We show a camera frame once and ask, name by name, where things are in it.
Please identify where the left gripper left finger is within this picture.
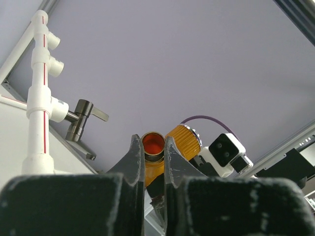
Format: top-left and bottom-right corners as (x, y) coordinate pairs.
(0, 134), (145, 236)

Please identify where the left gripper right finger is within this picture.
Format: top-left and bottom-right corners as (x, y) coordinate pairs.
(164, 137), (315, 236)

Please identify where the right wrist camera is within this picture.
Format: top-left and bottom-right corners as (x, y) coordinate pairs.
(198, 133), (253, 178)

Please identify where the gold faucet with chrome knob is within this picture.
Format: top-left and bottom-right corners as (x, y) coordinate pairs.
(141, 124), (204, 189)

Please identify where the aluminium frame rail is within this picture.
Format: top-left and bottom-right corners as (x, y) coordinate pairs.
(239, 120), (315, 178)

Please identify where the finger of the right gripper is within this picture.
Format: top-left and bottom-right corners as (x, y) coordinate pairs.
(147, 176), (165, 229)
(189, 156), (219, 177)

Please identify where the white PVC pipe frame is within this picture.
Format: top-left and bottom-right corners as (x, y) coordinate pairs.
(0, 10), (69, 177)

